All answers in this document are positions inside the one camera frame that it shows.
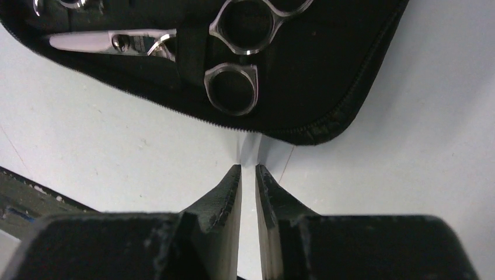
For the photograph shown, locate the silver hair scissors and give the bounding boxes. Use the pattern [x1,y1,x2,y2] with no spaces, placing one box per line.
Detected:
[47,29,259,116]

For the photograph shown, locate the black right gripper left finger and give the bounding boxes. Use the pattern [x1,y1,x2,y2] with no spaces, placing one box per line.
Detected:
[1,164,242,279]

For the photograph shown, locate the silver thinning shears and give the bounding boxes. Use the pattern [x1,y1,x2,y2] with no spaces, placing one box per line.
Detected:
[33,0,315,55]

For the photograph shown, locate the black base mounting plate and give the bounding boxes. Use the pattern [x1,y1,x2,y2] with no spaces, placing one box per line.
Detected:
[1,167,96,240]

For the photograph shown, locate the black zippered tool case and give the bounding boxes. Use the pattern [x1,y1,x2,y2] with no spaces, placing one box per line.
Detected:
[1,1,408,145]

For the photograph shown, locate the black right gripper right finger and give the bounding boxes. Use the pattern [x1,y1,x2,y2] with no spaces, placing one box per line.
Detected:
[256,164,478,279]

